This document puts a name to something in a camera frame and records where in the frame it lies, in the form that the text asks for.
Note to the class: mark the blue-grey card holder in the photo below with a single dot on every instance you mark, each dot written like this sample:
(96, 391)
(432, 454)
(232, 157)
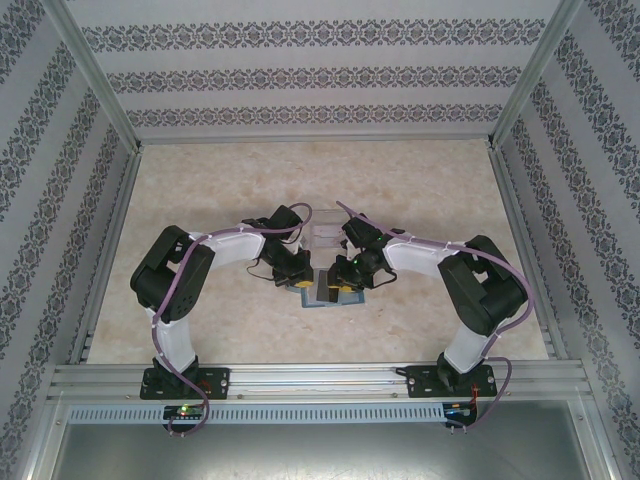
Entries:
(352, 299)

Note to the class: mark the black card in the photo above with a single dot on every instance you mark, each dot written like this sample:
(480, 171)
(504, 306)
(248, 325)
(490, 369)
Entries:
(324, 287)

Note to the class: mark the white card with pink print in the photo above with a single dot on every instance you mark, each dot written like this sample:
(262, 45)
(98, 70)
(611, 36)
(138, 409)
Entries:
(327, 234)

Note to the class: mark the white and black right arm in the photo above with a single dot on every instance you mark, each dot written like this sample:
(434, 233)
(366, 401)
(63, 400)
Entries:
(415, 257)

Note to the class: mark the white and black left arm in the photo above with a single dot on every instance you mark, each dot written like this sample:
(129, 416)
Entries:
(230, 250)

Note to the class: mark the clear acrylic box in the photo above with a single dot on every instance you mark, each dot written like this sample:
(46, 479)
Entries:
(325, 216)

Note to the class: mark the grey metal sheet panel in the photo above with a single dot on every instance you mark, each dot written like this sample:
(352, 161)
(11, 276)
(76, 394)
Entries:
(320, 450)

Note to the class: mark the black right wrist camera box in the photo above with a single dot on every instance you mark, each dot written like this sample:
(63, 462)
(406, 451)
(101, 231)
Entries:
(360, 230)

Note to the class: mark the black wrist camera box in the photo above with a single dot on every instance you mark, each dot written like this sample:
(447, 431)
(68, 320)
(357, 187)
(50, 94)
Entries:
(360, 230)
(285, 220)

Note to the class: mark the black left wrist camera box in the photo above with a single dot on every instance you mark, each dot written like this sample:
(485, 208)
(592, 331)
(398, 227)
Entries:
(285, 220)

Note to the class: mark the aluminium mounting rail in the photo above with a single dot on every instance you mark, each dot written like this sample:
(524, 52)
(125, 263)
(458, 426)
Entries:
(320, 382)

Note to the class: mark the aluminium back rail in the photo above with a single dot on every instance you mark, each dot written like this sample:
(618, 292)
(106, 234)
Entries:
(315, 138)

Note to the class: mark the aluminium side rail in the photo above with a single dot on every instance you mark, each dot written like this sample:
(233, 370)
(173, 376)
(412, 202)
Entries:
(107, 255)
(525, 250)

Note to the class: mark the aluminium frame post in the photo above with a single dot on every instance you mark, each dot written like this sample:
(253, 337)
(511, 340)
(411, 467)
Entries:
(540, 65)
(90, 65)

